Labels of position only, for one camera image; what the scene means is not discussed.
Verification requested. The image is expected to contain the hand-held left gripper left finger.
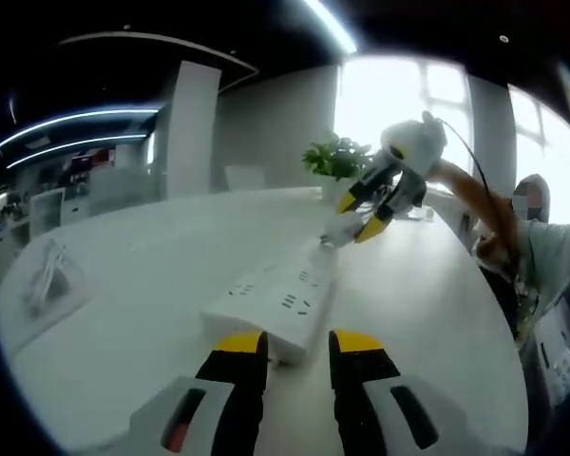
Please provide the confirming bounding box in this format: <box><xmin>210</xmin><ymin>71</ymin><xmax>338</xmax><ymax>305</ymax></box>
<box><xmin>129</xmin><ymin>330</ymin><xmax>270</xmax><ymax>456</ymax></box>

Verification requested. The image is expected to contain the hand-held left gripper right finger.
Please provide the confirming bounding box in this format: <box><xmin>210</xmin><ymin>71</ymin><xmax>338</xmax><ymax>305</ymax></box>
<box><xmin>327</xmin><ymin>329</ymin><xmax>461</xmax><ymax>456</ymax></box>

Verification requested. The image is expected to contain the white charger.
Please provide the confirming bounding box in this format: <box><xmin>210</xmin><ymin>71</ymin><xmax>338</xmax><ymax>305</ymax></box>
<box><xmin>319</xmin><ymin>211</ymin><xmax>368</xmax><ymax>249</ymax></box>

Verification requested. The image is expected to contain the white power strip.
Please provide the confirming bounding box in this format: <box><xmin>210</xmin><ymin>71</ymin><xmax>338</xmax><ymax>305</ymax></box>
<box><xmin>198</xmin><ymin>236</ymin><xmax>339</xmax><ymax>368</ymax></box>

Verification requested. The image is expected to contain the white desk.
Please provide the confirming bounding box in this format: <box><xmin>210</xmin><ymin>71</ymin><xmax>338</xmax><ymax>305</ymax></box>
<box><xmin>0</xmin><ymin>184</ymin><xmax>528</xmax><ymax>456</ymax></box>

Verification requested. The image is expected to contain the long ceiling light strip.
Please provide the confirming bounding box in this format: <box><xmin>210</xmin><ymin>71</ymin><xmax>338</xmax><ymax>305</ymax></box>
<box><xmin>302</xmin><ymin>0</ymin><xmax>359</xmax><ymax>52</ymax></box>

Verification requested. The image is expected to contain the green plant in white pot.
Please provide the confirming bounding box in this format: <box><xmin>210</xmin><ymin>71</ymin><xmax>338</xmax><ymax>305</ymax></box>
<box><xmin>301</xmin><ymin>131</ymin><xmax>377</xmax><ymax>201</ymax></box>

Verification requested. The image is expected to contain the person's torso in light shirt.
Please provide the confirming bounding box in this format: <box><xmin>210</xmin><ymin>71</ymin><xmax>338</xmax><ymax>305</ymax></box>
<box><xmin>472</xmin><ymin>173</ymin><xmax>570</xmax><ymax>409</ymax></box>

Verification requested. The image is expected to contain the white mesh office chair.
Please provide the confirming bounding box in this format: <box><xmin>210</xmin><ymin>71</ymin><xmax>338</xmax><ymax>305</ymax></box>
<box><xmin>28</xmin><ymin>186</ymin><xmax>68</xmax><ymax>239</ymax></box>

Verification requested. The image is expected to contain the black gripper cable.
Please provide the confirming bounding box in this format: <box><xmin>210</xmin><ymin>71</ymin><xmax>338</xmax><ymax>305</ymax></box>
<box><xmin>437</xmin><ymin>118</ymin><xmax>523</xmax><ymax>286</ymax></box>

